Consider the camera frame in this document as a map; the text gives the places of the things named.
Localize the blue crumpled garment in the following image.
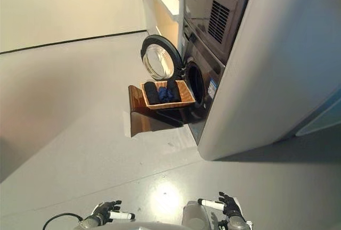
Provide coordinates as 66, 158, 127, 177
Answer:
158, 86, 173, 101

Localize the woven wicker laundry basket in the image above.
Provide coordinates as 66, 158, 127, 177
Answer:
140, 79, 197, 110

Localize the dark wooden step stool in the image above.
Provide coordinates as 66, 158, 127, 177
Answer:
127, 85, 187, 137

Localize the dark grey dryer unit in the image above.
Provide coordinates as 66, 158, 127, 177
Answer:
183, 0, 259, 63

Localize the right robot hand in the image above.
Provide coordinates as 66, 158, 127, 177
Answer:
198, 191, 243, 219

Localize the black folded garment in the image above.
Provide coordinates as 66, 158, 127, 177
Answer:
144, 80, 182, 105

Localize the white cabinet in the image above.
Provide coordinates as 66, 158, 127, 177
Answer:
138, 0, 186, 52

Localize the blue energy label sticker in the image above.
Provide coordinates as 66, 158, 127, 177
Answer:
207, 78, 218, 95

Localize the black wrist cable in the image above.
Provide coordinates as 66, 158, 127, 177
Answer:
42, 212, 83, 230

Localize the stacked washer dryer unit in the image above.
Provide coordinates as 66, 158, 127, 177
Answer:
197, 0, 341, 161

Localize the dark grey washing machine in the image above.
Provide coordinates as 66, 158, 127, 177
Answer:
180, 31, 227, 145

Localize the round glass washer door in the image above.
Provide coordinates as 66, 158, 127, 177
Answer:
140, 35, 184, 79

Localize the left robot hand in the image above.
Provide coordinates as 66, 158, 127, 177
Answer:
92, 200, 135, 221

